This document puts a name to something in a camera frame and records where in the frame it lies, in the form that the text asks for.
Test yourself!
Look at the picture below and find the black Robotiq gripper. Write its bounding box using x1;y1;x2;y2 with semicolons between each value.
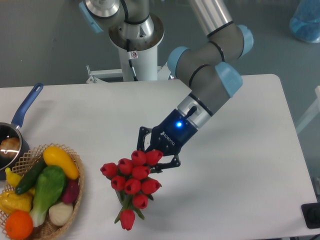
136;108;198;173

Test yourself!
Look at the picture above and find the red tulip bouquet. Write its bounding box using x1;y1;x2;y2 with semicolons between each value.
100;150;164;231

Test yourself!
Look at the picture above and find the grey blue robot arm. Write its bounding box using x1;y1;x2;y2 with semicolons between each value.
79;0;254;173

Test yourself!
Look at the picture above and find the purple red radish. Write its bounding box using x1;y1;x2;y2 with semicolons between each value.
61;180;80;204

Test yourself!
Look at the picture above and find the yellow squash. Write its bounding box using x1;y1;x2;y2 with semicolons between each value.
43;145;80;180

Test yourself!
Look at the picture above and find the green bok choy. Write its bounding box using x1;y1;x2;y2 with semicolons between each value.
29;165;67;228

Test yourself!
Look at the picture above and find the white garlic bulb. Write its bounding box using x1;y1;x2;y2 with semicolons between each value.
48;202;73;226

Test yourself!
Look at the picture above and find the woven wicker basket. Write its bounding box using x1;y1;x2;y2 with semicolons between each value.
0;143;85;240

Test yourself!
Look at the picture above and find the dark green cucumber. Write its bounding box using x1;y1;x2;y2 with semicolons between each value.
15;158;47;195

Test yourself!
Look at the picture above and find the brown bread roll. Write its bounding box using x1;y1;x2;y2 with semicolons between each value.
0;137;20;160

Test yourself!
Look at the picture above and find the yellow banana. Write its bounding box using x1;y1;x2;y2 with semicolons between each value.
5;167;23;191

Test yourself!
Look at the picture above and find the yellow corn cob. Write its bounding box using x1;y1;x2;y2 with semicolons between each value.
0;190;33;215

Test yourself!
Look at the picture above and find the orange fruit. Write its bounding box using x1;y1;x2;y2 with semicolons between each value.
4;210;34;240

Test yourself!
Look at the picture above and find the black device at edge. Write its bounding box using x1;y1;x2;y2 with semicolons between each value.
301;202;320;229

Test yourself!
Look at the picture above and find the blue plastic bag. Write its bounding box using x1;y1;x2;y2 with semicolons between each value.
289;0;320;43

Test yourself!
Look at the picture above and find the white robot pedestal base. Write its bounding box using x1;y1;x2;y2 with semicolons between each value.
85;13;177;84

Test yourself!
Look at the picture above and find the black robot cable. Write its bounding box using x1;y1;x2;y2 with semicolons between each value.
125;38;139;82

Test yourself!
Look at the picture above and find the blue handled saucepan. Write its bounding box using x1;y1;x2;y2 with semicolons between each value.
0;83;44;181

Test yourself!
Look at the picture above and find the white frame at right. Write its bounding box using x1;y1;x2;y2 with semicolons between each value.
295;85;320;135

